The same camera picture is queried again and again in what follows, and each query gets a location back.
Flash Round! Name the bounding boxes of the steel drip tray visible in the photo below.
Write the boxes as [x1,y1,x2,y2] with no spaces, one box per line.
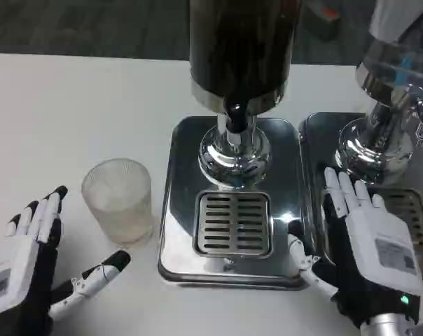
[158,115,312,291]
[298,111,423,281]

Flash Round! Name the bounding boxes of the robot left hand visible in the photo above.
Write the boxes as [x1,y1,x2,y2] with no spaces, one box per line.
[0,185,132,336]

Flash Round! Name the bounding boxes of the clear ribbed glass cup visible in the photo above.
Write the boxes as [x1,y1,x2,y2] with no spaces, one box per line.
[81,158,155,246]

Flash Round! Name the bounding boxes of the clear drink dispenser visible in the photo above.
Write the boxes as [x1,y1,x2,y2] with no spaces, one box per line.
[335,0,423,186]

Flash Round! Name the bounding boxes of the steel tray grid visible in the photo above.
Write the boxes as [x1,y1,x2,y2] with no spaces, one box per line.
[372,188,423,251]
[192,190,275,258]

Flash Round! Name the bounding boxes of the dark box with orange label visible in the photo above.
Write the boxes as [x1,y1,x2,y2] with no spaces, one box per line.
[300,0,341,42]

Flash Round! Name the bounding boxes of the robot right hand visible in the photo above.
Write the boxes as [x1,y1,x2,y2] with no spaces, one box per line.
[289,167,423,330]

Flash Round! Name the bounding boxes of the dark drink dispenser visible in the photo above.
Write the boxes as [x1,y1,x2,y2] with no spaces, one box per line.
[188,0,305,189]

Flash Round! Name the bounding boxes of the black dispenser tap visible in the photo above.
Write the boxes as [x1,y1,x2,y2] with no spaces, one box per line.
[222,99,249,134]

